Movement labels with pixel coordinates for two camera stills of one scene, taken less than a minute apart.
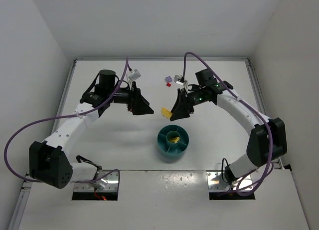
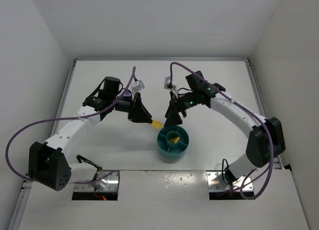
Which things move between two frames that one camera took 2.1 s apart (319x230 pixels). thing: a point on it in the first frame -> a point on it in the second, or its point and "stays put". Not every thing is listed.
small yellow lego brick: [166, 113] -> [156, 124]
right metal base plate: [216, 183] stays put
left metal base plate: [108, 183] stays put
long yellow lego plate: [174, 140] stays put
